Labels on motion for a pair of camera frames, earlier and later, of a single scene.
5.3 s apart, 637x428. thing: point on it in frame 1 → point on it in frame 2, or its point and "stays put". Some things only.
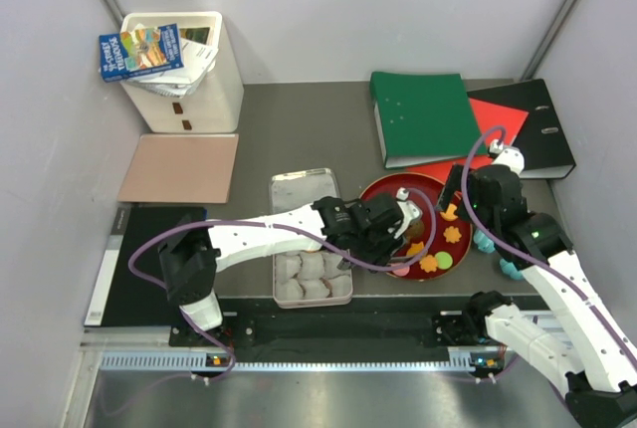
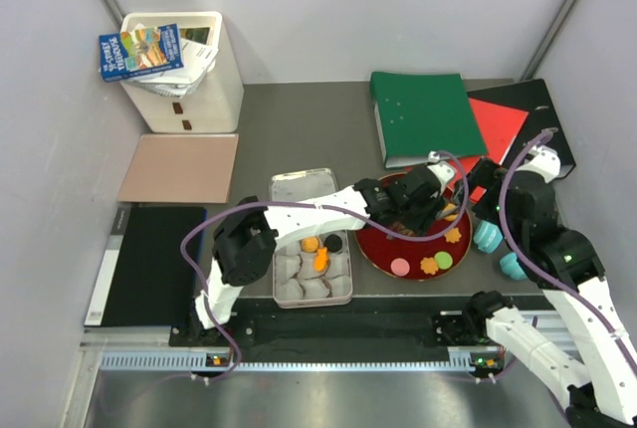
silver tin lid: x=293 y=190 stays put
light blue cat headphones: x=488 y=246 stays put
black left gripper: x=390 y=242 → x=432 y=206
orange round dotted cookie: x=449 y=214 stays put
